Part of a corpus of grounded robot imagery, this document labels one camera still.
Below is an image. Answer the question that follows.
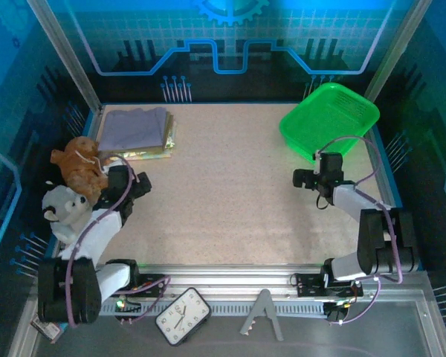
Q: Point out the pastel floral skirt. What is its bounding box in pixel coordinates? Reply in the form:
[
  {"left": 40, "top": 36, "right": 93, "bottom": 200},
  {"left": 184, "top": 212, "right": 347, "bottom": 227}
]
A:
[{"left": 114, "top": 150, "right": 172, "bottom": 161}]

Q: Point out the lavender grey skirt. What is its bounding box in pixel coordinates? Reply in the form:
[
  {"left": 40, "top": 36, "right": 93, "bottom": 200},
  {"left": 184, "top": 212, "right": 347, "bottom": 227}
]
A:
[{"left": 97, "top": 106, "right": 168, "bottom": 153}]

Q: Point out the olive green skirt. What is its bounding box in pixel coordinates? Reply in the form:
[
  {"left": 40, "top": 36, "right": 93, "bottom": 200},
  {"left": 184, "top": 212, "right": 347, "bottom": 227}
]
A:
[{"left": 148, "top": 111, "right": 175, "bottom": 153}]

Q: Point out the lemon print skirt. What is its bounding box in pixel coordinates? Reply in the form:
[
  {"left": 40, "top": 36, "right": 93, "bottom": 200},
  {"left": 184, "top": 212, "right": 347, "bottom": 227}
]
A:
[{"left": 113, "top": 122, "right": 178, "bottom": 158}]

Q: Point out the brown plush toy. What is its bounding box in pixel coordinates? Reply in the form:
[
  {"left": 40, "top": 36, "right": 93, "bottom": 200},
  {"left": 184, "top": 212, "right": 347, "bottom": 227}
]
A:
[{"left": 50, "top": 136, "right": 111, "bottom": 202}]

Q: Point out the grey white husky plush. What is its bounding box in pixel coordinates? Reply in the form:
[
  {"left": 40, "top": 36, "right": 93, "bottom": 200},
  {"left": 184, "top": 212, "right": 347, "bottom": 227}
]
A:
[{"left": 41, "top": 181, "right": 94, "bottom": 245}]

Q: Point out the green plastic basket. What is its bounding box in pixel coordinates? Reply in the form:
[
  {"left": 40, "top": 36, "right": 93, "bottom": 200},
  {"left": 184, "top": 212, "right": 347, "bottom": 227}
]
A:
[{"left": 278, "top": 82, "right": 380, "bottom": 164}]

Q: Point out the black white alarm clock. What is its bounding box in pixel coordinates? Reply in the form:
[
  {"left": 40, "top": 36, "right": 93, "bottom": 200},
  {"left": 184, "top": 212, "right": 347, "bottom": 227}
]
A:
[{"left": 155, "top": 286, "right": 212, "bottom": 347}]

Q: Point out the silver metal stand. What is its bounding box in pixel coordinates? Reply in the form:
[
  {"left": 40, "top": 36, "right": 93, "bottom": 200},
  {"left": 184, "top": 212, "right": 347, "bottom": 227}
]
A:
[{"left": 239, "top": 289, "right": 285, "bottom": 342}]

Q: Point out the marker pen pack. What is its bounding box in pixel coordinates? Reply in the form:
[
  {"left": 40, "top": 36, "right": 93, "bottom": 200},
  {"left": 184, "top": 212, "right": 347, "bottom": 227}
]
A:
[{"left": 30, "top": 314, "right": 68, "bottom": 344}]

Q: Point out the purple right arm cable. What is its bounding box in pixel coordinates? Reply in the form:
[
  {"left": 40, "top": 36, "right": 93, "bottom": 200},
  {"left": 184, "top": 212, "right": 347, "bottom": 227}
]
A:
[{"left": 314, "top": 135, "right": 404, "bottom": 327}]

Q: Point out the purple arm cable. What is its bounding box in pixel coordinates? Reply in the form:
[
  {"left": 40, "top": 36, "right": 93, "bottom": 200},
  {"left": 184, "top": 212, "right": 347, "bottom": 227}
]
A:
[
  {"left": 65, "top": 154, "right": 172, "bottom": 328},
  {"left": 314, "top": 135, "right": 404, "bottom": 327}
]

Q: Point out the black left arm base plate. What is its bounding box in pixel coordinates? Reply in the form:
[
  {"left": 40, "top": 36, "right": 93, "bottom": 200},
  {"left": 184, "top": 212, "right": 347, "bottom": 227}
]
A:
[{"left": 132, "top": 273, "right": 167, "bottom": 298}]

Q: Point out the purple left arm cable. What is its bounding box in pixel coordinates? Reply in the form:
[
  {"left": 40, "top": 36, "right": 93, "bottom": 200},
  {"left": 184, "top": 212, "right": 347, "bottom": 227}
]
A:
[{"left": 65, "top": 154, "right": 172, "bottom": 328}]

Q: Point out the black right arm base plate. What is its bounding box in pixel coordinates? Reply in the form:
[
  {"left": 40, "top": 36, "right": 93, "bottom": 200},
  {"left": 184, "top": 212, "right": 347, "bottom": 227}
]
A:
[{"left": 295, "top": 273, "right": 363, "bottom": 298}]

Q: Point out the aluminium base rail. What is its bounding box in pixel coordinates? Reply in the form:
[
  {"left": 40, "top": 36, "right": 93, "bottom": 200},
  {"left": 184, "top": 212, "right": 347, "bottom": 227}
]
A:
[{"left": 33, "top": 264, "right": 430, "bottom": 319}]

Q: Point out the aluminium frame post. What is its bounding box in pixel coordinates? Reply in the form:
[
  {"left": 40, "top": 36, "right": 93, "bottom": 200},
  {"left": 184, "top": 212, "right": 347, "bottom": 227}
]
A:
[
  {"left": 363, "top": 0, "right": 434, "bottom": 103},
  {"left": 25, "top": 0, "right": 103, "bottom": 112}
]

